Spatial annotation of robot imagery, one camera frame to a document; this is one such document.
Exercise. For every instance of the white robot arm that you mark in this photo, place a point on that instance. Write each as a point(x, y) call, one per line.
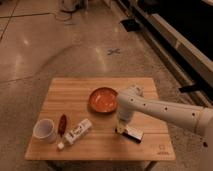
point(196, 119)

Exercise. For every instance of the black floor object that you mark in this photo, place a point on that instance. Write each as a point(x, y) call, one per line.
point(130, 25)

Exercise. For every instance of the white tube with cap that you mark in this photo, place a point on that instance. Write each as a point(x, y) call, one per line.
point(74, 134)

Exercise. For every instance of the white ceramic cup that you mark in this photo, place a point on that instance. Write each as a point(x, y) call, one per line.
point(44, 130)

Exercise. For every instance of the wooden table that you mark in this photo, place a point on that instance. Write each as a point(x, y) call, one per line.
point(70, 96)

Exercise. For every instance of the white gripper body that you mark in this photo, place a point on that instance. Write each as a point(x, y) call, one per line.
point(122, 122)

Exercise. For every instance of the orange bowl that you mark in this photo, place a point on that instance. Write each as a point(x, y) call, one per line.
point(103, 100)

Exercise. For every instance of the black and white eraser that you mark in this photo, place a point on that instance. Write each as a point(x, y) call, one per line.
point(130, 133)

